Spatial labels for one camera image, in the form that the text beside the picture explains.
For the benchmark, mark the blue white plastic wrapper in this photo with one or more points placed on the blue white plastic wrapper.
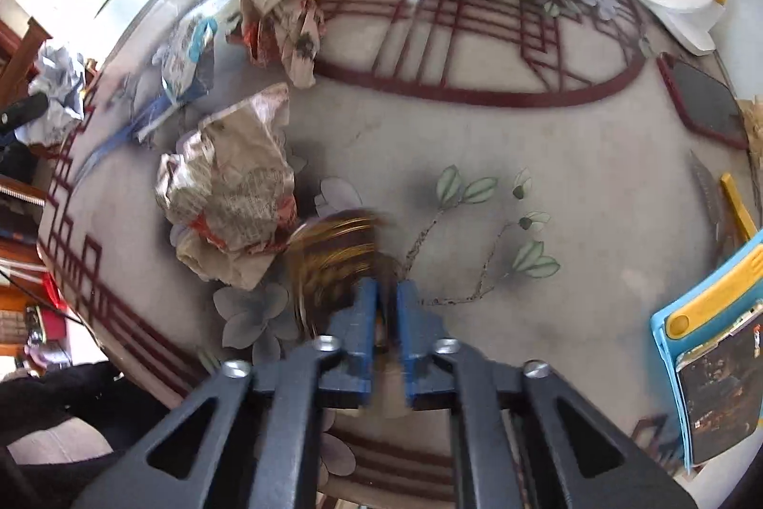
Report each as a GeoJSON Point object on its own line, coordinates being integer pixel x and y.
{"type": "Point", "coordinates": [185, 62]}

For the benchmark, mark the crumpled white blue paper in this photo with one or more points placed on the crumpled white blue paper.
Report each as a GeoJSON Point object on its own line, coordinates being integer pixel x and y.
{"type": "Point", "coordinates": [56, 85]}

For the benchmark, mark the gold striped foil wrapper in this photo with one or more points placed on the gold striped foil wrapper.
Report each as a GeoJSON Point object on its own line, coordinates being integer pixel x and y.
{"type": "Point", "coordinates": [334, 258]}

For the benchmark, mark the large newspaper ball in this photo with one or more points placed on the large newspaper ball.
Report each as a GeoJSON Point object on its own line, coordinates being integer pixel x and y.
{"type": "Point", "coordinates": [238, 187]}

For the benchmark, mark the glossy printed tablecloth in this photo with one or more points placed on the glossy printed tablecloth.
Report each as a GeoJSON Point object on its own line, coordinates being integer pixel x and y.
{"type": "Point", "coordinates": [566, 157]}

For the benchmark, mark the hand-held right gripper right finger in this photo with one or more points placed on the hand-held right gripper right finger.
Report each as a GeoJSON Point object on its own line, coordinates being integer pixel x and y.
{"type": "Point", "coordinates": [410, 318]}

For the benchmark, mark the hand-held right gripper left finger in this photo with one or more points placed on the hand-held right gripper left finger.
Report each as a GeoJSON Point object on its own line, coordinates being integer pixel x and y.
{"type": "Point", "coordinates": [365, 318]}

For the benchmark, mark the blue yellow toy board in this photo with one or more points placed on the blue yellow toy board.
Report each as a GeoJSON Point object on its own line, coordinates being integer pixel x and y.
{"type": "Point", "coordinates": [669, 360]}

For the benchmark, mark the small newspaper ball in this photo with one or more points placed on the small newspaper ball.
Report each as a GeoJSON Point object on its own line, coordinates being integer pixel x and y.
{"type": "Point", "coordinates": [286, 32]}

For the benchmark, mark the person's dark clothing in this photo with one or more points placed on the person's dark clothing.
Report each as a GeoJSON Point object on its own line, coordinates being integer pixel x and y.
{"type": "Point", "coordinates": [71, 390]}

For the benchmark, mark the phone in red case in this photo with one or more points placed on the phone in red case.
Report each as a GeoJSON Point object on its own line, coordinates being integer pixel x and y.
{"type": "Point", "coordinates": [703, 97]}

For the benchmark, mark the grey flat blade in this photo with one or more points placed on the grey flat blade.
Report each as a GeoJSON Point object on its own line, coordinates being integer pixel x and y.
{"type": "Point", "coordinates": [708, 193]}

